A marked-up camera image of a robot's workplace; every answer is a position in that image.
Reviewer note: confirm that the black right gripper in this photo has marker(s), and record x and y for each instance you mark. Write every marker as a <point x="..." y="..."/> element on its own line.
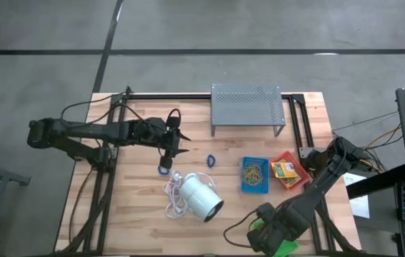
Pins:
<point x="264" y="232"/>

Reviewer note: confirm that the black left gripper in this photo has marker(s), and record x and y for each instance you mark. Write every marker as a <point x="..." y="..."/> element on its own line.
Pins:
<point x="168" y="141"/>

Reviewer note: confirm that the green plastic basket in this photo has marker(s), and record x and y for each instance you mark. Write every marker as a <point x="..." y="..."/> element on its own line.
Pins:
<point x="288" y="247"/>

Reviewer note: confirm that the blue spiral wrist coil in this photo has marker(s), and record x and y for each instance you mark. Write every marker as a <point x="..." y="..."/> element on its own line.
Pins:
<point x="163" y="173"/>
<point x="208" y="161"/>

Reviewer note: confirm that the white spotlight lamp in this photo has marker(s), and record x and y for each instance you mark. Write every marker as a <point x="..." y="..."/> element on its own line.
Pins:
<point x="198" y="194"/>

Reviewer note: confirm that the yellow and green card box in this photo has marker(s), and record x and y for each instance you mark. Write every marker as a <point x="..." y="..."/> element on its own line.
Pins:
<point x="293" y="182"/>

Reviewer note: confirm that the long yellow rubber band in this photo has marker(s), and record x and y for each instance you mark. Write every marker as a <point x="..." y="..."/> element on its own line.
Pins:
<point x="254" y="171"/>

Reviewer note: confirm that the blue plastic basket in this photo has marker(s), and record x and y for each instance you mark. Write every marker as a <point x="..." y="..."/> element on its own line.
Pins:
<point x="263" y="162"/>

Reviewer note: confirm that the grey perforated metal shelf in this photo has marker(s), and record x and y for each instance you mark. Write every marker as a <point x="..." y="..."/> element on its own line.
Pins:
<point x="246" y="105"/>

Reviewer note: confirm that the orange plastic basket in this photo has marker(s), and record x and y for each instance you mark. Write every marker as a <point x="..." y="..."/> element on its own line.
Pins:
<point x="296" y="160"/>

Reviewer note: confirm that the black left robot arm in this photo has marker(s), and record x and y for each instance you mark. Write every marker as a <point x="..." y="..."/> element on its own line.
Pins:
<point x="80" y="130"/>

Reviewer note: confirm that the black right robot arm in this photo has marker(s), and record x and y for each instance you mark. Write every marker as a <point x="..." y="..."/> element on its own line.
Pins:
<point x="320" y="189"/>

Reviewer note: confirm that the black side desk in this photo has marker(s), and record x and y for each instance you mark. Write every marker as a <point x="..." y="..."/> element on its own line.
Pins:
<point x="373" y="183"/>

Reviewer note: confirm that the white paper sheet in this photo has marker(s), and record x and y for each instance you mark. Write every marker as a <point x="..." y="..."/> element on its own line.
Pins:
<point x="359" y="207"/>

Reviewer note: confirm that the black aluminium rig frame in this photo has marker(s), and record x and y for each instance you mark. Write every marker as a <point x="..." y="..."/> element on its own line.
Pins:
<point x="170" y="96"/>

